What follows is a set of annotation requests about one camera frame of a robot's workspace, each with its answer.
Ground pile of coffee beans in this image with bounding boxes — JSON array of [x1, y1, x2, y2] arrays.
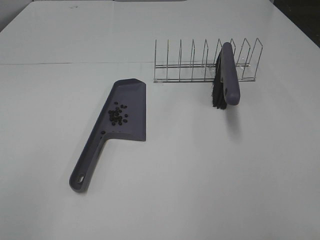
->
[[103, 100, 129, 130]]

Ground purple plastic dustpan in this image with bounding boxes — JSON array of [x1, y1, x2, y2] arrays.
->
[[69, 78, 147, 193]]

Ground purple hand brush black bristles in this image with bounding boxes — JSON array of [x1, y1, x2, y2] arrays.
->
[[212, 42, 241, 110]]

